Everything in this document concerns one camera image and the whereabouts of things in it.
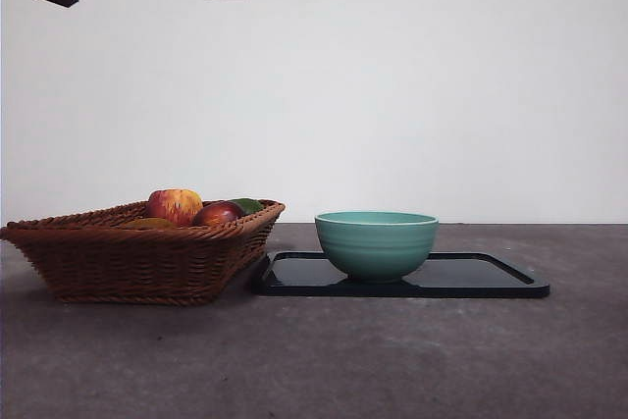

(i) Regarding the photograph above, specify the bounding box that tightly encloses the brown yellow kiwi fruit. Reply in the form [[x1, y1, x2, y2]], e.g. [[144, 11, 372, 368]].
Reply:
[[120, 217, 178, 231]]

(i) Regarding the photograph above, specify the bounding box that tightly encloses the teal ribbed bowl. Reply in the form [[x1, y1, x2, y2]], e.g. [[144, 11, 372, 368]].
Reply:
[[314, 210, 440, 285]]

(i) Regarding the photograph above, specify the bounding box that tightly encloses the red yellow striped apple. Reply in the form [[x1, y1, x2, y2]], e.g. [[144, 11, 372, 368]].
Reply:
[[146, 187, 204, 228]]

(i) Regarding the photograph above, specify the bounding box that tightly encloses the brown wicker basket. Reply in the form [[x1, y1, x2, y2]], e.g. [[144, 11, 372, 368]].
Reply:
[[0, 198, 287, 306]]

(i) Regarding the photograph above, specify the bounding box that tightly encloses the dark red round fruit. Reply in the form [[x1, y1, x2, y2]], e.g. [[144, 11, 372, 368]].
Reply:
[[190, 200, 246, 228]]

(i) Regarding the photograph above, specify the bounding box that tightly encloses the green fruit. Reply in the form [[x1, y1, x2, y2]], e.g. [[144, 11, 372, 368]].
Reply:
[[229, 198, 265, 217]]

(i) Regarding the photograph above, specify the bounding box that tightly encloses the dark rectangular tray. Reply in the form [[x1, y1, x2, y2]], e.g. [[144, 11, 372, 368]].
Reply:
[[249, 250, 550, 299]]

